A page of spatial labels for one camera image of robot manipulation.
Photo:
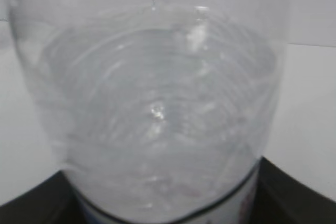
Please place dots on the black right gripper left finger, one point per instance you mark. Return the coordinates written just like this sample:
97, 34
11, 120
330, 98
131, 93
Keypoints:
53, 201

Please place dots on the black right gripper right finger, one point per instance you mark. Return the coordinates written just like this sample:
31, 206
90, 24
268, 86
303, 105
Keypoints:
282, 199

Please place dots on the clear water bottle red label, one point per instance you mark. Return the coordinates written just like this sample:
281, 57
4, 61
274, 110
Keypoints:
157, 111

